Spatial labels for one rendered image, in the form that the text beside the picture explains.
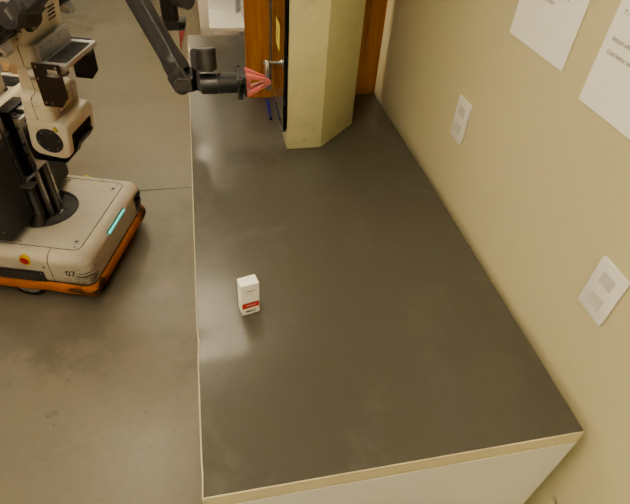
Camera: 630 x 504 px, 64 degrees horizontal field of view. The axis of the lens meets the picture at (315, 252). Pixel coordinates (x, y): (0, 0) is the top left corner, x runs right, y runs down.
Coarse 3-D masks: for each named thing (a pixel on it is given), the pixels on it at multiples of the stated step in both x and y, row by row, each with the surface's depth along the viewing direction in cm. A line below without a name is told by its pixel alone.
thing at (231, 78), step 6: (234, 72) 146; (222, 78) 144; (228, 78) 144; (234, 78) 144; (240, 78) 142; (222, 84) 144; (228, 84) 144; (234, 84) 145; (240, 84) 143; (222, 90) 145; (228, 90) 146; (234, 90) 146; (240, 90) 148; (240, 96) 145
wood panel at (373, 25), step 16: (256, 0) 163; (368, 0) 170; (384, 0) 171; (256, 16) 166; (368, 16) 173; (384, 16) 174; (256, 32) 170; (368, 32) 177; (256, 48) 173; (368, 48) 181; (256, 64) 177; (368, 64) 185; (256, 80) 181; (368, 80) 189; (256, 96) 185
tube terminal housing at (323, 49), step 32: (320, 0) 131; (352, 0) 141; (320, 32) 137; (352, 32) 148; (288, 64) 142; (320, 64) 143; (352, 64) 157; (288, 96) 148; (320, 96) 150; (352, 96) 166; (288, 128) 155; (320, 128) 157
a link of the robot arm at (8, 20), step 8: (8, 0) 147; (16, 0) 145; (24, 0) 146; (32, 0) 146; (40, 0) 146; (0, 8) 147; (8, 8) 146; (16, 8) 146; (24, 8) 147; (32, 8) 147; (40, 8) 150; (0, 16) 148; (8, 16) 147; (16, 16) 147; (24, 16) 149; (40, 16) 155; (8, 24) 149; (16, 24) 148; (40, 24) 157
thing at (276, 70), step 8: (272, 0) 153; (280, 0) 138; (272, 8) 155; (280, 8) 139; (272, 16) 157; (280, 16) 140; (272, 24) 158; (280, 24) 141; (272, 32) 160; (280, 32) 143; (272, 40) 162; (280, 40) 144; (272, 48) 163; (280, 48) 146; (272, 56) 165; (280, 56) 147; (272, 72) 169; (280, 72) 150; (272, 80) 171; (280, 80) 151; (272, 88) 173; (280, 88) 153; (272, 96) 175; (280, 96) 154; (280, 104) 156; (280, 112) 158; (280, 120) 159
